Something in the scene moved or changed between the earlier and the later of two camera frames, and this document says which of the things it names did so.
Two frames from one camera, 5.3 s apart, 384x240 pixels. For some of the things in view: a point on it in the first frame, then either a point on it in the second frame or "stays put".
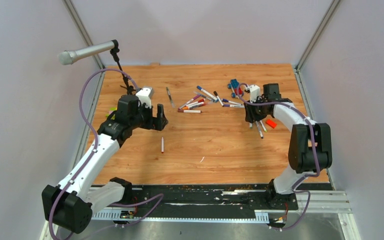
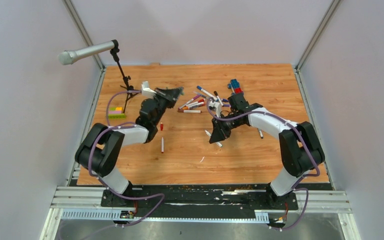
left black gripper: [155, 123] -> [170, 94]
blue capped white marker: [207, 93] stays put
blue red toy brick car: [234, 85] stays put
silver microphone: [66, 57] stays put
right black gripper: [251, 116] -> [218, 134]
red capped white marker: [199, 101] stays put
